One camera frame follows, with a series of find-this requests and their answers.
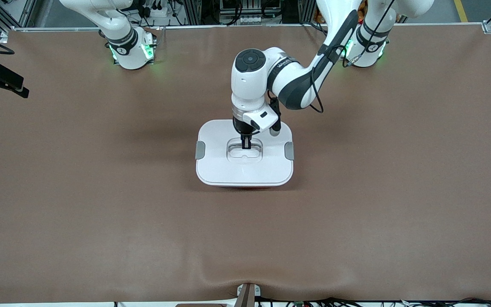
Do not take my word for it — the white box lid with handle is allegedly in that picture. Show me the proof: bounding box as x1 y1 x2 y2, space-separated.
196 120 294 187

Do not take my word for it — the white multi-socket strip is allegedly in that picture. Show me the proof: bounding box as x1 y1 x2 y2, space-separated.
235 15 267 25

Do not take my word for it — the orange packaged goods pile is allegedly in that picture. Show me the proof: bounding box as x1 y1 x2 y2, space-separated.
314 9 365 24

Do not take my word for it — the white power strip with plugs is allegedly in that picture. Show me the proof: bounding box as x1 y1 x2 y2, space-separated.
137 0 171 17

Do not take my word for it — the brown table mat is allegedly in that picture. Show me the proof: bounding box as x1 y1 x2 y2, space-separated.
0 23 491 304

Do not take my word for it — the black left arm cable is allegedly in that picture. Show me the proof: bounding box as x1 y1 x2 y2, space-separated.
267 43 357 133

